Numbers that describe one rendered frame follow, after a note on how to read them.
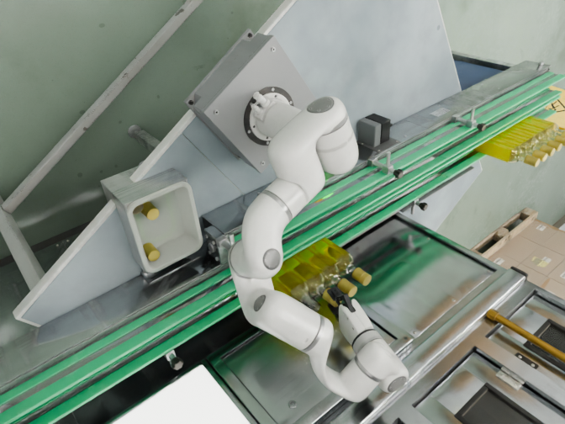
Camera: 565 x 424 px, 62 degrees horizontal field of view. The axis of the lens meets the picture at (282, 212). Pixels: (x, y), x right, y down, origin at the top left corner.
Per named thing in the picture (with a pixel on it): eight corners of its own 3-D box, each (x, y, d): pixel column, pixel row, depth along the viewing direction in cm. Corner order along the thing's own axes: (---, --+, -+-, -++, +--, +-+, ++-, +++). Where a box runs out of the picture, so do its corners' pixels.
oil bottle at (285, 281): (251, 271, 142) (298, 310, 127) (250, 257, 138) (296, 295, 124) (266, 262, 144) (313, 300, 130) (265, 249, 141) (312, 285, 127)
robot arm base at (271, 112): (232, 116, 116) (266, 135, 105) (261, 75, 116) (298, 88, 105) (270, 148, 127) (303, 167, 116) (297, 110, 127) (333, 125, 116)
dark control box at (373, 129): (356, 140, 167) (374, 147, 162) (356, 119, 163) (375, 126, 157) (372, 132, 171) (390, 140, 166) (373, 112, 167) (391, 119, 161)
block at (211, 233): (207, 255, 136) (219, 267, 131) (201, 230, 130) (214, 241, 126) (217, 250, 138) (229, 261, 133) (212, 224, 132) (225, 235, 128)
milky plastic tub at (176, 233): (134, 261, 128) (148, 277, 122) (111, 193, 115) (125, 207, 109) (189, 233, 136) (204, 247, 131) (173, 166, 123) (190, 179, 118)
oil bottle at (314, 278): (267, 263, 145) (314, 300, 131) (266, 250, 141) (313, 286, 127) (282, 255, 147) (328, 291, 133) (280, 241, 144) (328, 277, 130)
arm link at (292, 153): (269, 212, 103) (240, 156, 92) (338, 145, 111) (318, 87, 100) (298, 226, 96) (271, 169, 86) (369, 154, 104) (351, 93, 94)
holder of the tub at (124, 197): (139, 273, 131) (150, 288, 126) (111, 192, 116) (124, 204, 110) (192, 246, 140) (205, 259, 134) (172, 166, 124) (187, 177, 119)
